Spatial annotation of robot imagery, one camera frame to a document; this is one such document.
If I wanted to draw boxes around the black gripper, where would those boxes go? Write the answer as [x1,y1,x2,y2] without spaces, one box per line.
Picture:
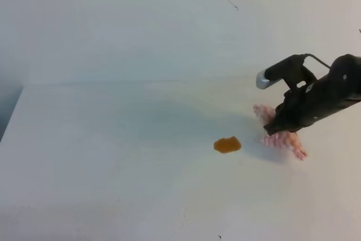
[263,75,360,136]

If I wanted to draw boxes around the pink white striped rag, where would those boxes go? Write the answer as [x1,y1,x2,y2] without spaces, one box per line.
[253,104,307,160]

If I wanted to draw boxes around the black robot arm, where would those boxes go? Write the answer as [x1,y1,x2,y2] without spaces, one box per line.
[256,54,360,135]

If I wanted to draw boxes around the brown coffee stain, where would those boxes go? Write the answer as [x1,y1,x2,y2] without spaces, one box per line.
[213,137,242,154]

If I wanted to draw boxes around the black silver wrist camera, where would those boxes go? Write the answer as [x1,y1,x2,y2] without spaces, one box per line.
[256,54,317,91]

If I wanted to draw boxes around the thin black cable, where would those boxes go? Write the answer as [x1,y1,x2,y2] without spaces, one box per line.
[300,52,331,70]

